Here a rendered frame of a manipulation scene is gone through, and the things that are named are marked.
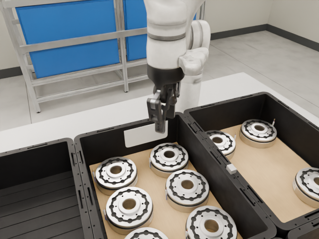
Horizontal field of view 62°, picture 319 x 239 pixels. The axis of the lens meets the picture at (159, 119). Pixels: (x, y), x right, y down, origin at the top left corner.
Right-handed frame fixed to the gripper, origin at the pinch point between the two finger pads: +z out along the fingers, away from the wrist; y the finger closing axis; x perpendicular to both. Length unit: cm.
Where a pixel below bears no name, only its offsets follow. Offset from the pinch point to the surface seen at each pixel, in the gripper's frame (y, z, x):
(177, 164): -1.1, 14.3, 3.1
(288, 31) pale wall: -381, 91, 40
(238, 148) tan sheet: -16.7, 17.2, 16.5
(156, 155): -1.6, 13.9, -2.9
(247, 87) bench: -79, 30, 13
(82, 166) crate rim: 14.1, 7.1, -13.6
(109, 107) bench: -36, 30, -41
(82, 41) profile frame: -125, 42, -123
